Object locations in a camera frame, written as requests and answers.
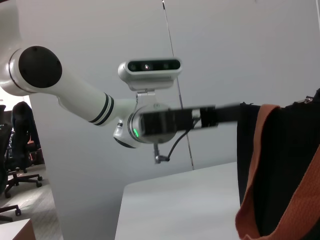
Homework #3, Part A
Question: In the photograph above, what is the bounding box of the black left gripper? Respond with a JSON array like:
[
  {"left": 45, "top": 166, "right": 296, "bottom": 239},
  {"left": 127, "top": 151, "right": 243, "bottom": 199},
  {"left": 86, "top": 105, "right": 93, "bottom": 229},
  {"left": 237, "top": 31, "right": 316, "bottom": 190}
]
[{"left": 139, "top": 101, "right": 242, "bottom": 137}]

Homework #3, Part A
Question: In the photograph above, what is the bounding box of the black bag with orange handles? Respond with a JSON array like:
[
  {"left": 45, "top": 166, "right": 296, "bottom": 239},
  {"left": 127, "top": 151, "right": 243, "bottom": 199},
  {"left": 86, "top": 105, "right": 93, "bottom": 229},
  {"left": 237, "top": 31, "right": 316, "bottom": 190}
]
[{"left": 236, "top": 87, "right": 320, "bottom": 240}]

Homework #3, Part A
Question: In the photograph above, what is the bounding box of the black office chair with jacket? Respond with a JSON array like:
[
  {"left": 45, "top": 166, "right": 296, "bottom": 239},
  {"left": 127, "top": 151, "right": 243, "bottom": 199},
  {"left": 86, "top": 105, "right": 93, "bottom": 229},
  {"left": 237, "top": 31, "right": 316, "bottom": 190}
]
[{"left": 4, "top": 101, "right": 44, "bottom": 199}]

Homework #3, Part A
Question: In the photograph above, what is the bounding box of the black chair wheel base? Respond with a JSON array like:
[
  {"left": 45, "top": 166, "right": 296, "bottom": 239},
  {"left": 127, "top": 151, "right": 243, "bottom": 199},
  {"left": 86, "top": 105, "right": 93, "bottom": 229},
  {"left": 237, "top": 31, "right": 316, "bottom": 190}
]
[{"left": 0, "top": 204, "right": 23, "bottom": 223}]

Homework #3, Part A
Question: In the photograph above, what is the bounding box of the white cabinet corner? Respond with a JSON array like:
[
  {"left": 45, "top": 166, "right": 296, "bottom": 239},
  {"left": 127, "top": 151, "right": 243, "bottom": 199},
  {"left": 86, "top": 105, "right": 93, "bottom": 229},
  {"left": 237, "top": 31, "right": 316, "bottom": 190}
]
[{"left": 0, "top": 217, "right": 36, "bottom": 240}]

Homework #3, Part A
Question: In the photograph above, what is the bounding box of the left gripper cable with connector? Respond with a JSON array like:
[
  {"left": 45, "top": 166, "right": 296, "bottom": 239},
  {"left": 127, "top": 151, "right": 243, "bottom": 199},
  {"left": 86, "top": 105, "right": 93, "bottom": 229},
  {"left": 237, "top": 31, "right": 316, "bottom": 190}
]
[{"left": 152, "top": 122, "right": 201, "bottom": 165}]

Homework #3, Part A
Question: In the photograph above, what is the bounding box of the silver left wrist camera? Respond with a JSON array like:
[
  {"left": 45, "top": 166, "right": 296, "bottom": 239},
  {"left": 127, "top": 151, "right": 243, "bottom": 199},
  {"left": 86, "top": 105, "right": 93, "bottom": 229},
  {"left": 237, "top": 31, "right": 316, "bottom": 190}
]
[{"left": 117, "top": 57, "right": 183, "bottom": 92}]

